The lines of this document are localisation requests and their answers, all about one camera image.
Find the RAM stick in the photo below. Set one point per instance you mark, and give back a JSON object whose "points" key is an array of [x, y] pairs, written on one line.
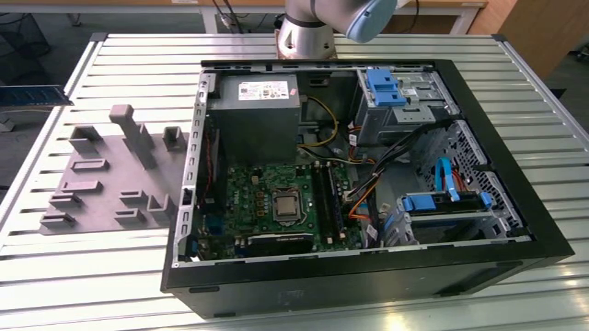
{"points": [[32, 95], [339, 213]]}

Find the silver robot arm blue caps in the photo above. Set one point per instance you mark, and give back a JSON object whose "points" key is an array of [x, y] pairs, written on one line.
{"points": [[303, 34]]}

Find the silver CPU chip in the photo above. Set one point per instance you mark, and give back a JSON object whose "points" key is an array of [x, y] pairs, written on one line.
{"points": [[286, 205]]}

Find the grey power supply unit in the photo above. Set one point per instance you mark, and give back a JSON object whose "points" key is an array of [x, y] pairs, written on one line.
{"points": [[258, 131]]}

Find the metal CPU socket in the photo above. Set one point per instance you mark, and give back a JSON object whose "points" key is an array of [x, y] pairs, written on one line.
{"points": [[287, 218]]}

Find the green motherboard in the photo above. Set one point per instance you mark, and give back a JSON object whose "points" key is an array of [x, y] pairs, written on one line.
{"points": [[243, 207]]}

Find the black graphics card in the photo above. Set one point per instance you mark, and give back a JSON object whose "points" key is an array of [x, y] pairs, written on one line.
{"points": [[281, 245]]}

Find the blue plastic disk carrier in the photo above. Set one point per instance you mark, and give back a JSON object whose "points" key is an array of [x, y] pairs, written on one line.
{"points": [[391, 224]]}

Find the hard disk in blue carrier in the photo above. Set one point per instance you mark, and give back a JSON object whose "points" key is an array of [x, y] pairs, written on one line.
{"points": [[421, 203]]}

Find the blue plastic drive latch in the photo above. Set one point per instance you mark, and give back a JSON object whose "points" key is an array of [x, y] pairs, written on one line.
{"points": [[382, 86]]}

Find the black open PC case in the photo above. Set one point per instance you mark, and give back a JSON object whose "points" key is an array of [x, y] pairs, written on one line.
{"points": [[322, 293]]}

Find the grey parts rack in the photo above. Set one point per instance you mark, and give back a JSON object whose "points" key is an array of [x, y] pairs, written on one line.
{"points": [[110, 172]]}

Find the white floor box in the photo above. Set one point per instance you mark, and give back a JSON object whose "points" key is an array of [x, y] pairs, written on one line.
{"points": [[7, 122]]}

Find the brown wooden cabinet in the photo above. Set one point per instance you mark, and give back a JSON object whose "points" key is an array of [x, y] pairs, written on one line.
{"points": [[542, 34]]}

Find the black mesh bin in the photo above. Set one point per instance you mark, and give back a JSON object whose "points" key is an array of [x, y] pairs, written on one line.
{"points": [[23, 51]]}

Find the wooden desk white frame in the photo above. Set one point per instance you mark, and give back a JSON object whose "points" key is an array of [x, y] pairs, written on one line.
{"points": [[460, 5]]}

